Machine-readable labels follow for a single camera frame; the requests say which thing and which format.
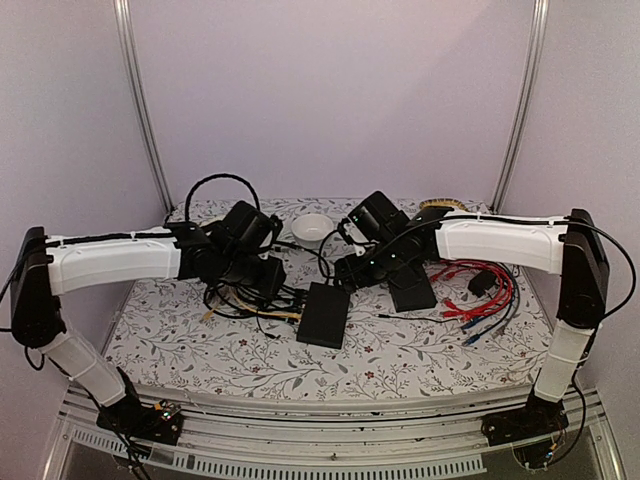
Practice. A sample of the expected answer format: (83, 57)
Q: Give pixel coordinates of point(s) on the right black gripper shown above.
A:
(353, 276)

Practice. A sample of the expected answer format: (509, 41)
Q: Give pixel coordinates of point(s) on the front aluminium rail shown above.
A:
(230, 437)

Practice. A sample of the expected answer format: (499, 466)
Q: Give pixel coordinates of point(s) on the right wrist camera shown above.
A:
(353, 236)

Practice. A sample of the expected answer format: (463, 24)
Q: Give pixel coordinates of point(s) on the black power adapter right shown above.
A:
(482, 283)

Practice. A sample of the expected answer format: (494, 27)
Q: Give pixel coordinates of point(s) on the black network switch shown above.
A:
(324, 316)
(418, 296)

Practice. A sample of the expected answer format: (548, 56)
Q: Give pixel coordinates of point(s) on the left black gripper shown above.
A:
(270, 281)

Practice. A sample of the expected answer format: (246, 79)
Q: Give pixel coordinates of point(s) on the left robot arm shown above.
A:
(232, 250)

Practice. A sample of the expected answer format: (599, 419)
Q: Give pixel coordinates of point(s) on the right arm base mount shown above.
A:
(536, 418)

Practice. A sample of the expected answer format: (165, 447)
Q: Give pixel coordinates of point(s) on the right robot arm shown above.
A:
(392, 248)

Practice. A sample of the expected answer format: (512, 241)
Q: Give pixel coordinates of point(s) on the white ceramic bowl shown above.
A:
(310, 230)

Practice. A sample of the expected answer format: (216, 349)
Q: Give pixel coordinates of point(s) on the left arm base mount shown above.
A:
(161, 423)

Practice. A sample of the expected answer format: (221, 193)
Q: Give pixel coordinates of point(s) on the woven bamboo tray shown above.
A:
(442, 203)

